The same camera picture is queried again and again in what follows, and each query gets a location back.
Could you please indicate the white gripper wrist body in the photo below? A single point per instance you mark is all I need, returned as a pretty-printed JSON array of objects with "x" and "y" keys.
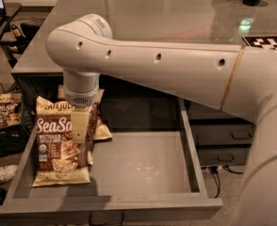
[{"x": 81, "y": 99}]

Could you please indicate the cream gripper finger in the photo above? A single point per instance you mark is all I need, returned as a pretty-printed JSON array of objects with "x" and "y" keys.
[{"x": 80, "y": 121}]

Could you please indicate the brown chip bag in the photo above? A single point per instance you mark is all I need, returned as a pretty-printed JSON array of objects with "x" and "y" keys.
[
  {"x": 94, "y": 111},
  {"x": 61, "y": 160}
]

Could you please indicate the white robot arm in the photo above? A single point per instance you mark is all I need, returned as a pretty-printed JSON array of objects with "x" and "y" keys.
[{"x": 241, "y": 81}]

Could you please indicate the open grey top drawer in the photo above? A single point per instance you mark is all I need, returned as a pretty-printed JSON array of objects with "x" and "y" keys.
[{"x": 149, "y": 175}]

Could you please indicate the closed dark upper right drawer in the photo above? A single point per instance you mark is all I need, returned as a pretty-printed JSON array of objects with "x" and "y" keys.
[{"x": 202, "y": 112}]

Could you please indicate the closed dark drawer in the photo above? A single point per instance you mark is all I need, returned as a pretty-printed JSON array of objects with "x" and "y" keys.
[
  {"x": 222, "y": 156},
  {"x": 222, "y": 134},
  {"x": 202, "y": 112}
]

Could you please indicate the closed dark middle drawer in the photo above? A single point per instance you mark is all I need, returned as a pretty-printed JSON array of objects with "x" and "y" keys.
[{"x": 222, "y": 134}]

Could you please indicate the closed dark lower drawer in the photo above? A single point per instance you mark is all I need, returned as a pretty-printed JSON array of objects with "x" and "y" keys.
[{"x": 222, "y": 156}]

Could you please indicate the black plastic crate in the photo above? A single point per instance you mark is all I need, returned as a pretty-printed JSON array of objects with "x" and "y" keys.
[{"x": 13, "y": 138}]

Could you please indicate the white shoe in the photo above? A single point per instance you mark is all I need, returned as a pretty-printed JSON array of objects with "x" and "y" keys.
[{"x": 7, "y": 173}]

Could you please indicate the black white marker tag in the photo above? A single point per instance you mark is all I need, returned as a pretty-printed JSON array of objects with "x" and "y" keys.
[{"x": 265, "y": 42}]

